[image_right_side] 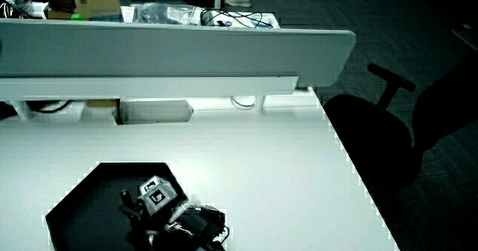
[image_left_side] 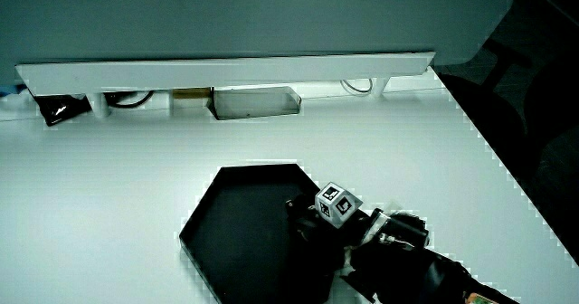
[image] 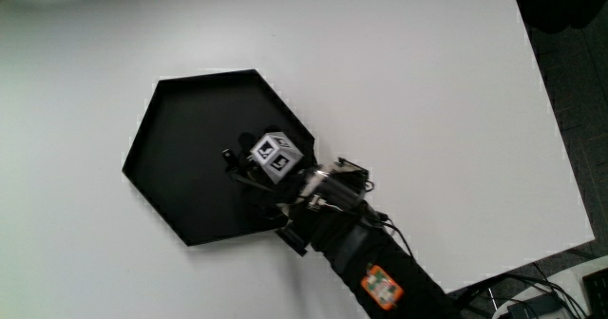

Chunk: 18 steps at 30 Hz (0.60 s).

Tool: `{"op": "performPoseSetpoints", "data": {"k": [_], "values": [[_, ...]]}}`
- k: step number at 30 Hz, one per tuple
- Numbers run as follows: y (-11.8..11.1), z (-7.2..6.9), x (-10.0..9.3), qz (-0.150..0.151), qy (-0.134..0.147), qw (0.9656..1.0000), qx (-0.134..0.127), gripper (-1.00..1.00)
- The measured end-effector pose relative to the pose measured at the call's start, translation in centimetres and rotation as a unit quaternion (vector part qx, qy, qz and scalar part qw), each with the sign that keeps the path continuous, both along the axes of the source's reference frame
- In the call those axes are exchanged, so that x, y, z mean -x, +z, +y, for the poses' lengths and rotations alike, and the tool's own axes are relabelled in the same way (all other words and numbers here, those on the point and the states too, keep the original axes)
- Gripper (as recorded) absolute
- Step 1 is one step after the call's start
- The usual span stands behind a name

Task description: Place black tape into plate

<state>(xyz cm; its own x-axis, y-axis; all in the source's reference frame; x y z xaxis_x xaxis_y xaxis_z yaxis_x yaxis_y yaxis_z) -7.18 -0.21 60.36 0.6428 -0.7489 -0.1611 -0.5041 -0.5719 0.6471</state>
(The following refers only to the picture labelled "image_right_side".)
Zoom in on person's right hand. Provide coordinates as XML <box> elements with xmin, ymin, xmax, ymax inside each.
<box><xmin>119</xmin><ymin>175</ymin><xmax>189</xmax><ymax>241</ymax></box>

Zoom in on black hexagonal plate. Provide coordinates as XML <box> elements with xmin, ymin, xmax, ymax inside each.
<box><xmin>45</xmin><ymin>162</ymin><xmax>189</xmax><ymax>251</ymax></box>

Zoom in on person's right forearm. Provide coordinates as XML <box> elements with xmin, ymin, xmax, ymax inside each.
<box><xmin>150</xmin><ymin>203</ymin><xmax>229</xmax><ymax>251</ymax></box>

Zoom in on small brown box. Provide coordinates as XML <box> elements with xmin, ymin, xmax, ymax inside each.
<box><xmin>85</xmin><ymin>99</ymin><xmax>118</xmax><ymax>109</ymax></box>

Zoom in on grey desk divider panel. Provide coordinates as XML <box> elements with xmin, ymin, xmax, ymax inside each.
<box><xmin>0</xmin><ymin>18</ymin><xmax>357</xmax><ymax>89</ymax></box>

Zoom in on clear plastic bag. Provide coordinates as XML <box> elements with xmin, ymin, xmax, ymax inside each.
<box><xmin>131</xmin><ymin>2</ymin><xmax>202</xmax><ymax>26</ymax></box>

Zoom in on cardboard box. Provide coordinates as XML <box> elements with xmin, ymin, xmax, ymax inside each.
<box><xmin>65</xmin><ymin>0</ymin><xmax>122</xmax><ymax>22</ymax></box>

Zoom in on white tray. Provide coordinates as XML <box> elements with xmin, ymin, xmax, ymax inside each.
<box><xmin>199</xmin><ymin>10</ymin><xmax>281</xmax><ymax>30</ymax></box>

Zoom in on black office chair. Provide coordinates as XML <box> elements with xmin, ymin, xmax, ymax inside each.
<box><xmin>323</xmin><ymin>55</ymin><xmax>478</xmax><ymax>188</ymax></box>

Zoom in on crumpled plastic wrapping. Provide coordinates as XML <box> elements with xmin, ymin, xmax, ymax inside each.
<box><xmin>0</xmin><ymin>0</ymin><xmax>50</xmax><ymax>19</ymax></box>

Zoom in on grey cable hatch flap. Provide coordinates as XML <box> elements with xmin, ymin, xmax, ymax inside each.
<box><xmin>119</xmin><ymin>99</ymin><xmax>194</xmax><ymax>126</ymax></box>

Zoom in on white cable rail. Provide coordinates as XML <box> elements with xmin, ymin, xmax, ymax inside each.
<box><xmin>0</xmin><ymin>75</ymin><xmax>299</xmax><ymax>102</ymax></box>

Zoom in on black cable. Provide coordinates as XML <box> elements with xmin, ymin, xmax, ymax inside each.
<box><xmin>199</xmin><ymin>8</ymin><xmax>274</xmax><ymax>29</ymax></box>
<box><xmin>25</xmin><ymin>99</ymin><xmax>74</xmax><ymax>114</ymax></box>

